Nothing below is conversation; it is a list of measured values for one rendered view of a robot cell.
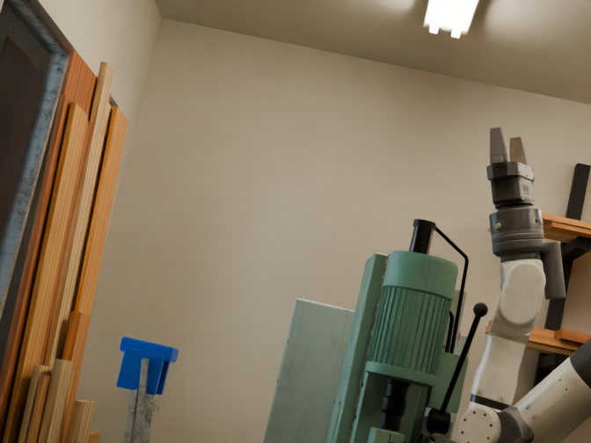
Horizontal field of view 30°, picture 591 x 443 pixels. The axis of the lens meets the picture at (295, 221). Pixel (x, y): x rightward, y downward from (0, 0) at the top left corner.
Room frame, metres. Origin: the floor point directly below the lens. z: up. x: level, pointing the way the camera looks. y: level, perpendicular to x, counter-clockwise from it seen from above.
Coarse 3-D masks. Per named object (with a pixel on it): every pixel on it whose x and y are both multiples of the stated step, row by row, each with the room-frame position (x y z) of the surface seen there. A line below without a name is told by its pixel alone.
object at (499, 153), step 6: (492, 132) 1.80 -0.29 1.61; (498, 132) 1.80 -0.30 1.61; (492, 138) 1.81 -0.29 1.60; (498, 138) 1.80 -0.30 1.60; (504, 138) 1.80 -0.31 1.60; (492, 144) 1.81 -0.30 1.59; (498, 144) 1.80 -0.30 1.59; (504, 144) 1.80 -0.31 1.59; (492, 150) 1.81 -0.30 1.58; (498, 150) 1.80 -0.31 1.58; (504, 150) 1.80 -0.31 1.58; (492, 156) 1.81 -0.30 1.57; (498, 156) 1.80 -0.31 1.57; (504, 156) 1.80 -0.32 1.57; (492, 162) 1.81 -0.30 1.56; (498, 162) 1.80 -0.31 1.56; (504, 162) 1.81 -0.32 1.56
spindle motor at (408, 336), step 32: (416, 256) 2.65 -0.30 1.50; (384, 288) 2.71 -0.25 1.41; (416, 288) 2.64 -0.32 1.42; (448, 288) 2.67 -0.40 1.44; (384, 320) 2.68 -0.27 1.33; (416, 320) 2.65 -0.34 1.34; (448, 320) 2.71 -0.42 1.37; (384, 352) 2.67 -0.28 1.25; (416, 352) 2.65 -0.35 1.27; (416, 384) 2.70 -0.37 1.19
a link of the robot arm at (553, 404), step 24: (552, 384) 1.74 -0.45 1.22; (576, 384) 1.71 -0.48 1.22; (480, 408) 1.80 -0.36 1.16; (528, 408) 1.76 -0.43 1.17; (552, 408) 1.73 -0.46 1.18; (576, 408) 1.72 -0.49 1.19; (480, 432) 1.79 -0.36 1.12; (504, 432) 1.77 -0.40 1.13; (528, 432) 1.75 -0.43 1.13; (552, 432) 1.75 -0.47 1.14
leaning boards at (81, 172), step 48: (96, 96) 4.09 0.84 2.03; (96, 144) 4.15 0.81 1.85; (48, 192) 3.73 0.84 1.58; (96, 192) 4.38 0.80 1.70; (48, 240) 3.74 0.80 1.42; (96, 240) 4.39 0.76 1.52; (48, 288) 3.84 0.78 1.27; (48, 336) 4.09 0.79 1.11; (0, 384) 3.69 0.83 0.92; (48, 384) 3.74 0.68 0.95; (0, 432) 3.74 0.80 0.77; (48, 432) 3.74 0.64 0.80; (96, 432) 4.42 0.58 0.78
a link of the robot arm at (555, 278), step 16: (496, 240) 1.84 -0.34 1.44; (512, 240) 1.81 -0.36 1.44; (528, 240) 1.81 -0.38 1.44; (512, 256) 1.83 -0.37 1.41; (528, 256) 1.82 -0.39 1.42; (544, 256) 1.83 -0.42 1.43; (560, 256) 1.84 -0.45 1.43; (544, 272) 1.84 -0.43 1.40; (560, 272) 1.83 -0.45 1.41; (544, 288) 1.84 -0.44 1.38; (560, 288) 1.83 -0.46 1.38
